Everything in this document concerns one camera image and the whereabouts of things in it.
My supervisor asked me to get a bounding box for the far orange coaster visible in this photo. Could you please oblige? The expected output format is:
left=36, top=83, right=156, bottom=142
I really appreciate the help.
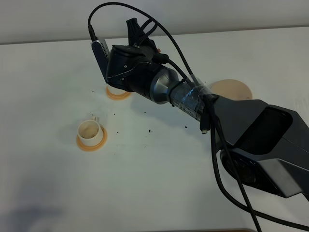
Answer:
left=106, top=85, right=131, bottom=101

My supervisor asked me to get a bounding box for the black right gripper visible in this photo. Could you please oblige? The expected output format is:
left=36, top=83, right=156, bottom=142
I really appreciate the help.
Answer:
left=105, top=18, right=168, bottom=93

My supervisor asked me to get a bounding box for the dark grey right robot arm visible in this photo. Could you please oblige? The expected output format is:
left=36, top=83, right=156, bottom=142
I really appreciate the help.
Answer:
left=105, top=18, right=309, bottom=198

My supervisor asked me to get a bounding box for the near orange coaster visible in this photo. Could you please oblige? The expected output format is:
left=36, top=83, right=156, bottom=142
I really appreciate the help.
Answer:
left=76, top=125, right=108, bottom=152

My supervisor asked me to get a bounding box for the near white teacup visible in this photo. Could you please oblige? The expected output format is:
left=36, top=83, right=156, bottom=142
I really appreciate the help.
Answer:
left=77, top=116, right=104, bottom=147

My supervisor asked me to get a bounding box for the black camera cable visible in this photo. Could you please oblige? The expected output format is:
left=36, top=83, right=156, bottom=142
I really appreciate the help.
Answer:
left=87, top=2, right=309, bottom=232

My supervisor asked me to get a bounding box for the beige round teapot saucer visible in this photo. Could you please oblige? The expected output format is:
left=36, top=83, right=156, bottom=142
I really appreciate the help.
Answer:
left=210, top=79, right=253, bottom=101

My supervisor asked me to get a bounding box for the orange coaster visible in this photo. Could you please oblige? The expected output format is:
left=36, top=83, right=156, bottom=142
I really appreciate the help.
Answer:
left=106, top=85, right=131, bottom=101
left=76, top=125, right=108, bottom=152

